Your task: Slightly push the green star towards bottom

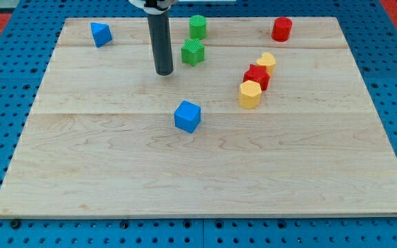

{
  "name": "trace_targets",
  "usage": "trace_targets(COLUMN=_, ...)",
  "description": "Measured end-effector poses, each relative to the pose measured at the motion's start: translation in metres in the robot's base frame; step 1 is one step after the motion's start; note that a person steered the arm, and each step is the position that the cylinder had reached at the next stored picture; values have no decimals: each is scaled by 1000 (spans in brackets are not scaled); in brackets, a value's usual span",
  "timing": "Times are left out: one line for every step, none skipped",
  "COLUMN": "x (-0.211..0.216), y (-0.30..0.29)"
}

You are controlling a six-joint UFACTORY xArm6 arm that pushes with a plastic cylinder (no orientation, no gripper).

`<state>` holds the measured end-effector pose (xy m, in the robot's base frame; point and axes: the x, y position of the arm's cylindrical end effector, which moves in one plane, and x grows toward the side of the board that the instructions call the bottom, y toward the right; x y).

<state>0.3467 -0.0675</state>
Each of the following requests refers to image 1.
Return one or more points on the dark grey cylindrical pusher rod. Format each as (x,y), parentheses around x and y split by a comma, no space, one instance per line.
(159,27)

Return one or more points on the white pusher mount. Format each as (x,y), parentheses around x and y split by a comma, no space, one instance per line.
(153,6)

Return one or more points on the green star block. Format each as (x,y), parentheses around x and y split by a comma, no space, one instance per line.
(193,52)

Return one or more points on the red star block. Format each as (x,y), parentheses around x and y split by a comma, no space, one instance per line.
(257,73)

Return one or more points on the green cylinder block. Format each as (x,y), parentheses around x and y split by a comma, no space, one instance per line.
(197,27)

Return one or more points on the blue triangular prism block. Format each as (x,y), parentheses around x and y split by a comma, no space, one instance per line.
(101,33)

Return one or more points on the blue cube block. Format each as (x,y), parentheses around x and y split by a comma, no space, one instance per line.
(187,116)

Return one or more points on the yellow hexagon block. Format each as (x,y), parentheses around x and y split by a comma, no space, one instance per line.
(249,95)

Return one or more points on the yellow heart block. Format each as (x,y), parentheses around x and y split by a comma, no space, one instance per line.
(268,60)

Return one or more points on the red cylinder block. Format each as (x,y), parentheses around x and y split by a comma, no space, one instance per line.
(281,29)

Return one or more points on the light wooden board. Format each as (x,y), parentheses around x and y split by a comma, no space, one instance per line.
(100,140)

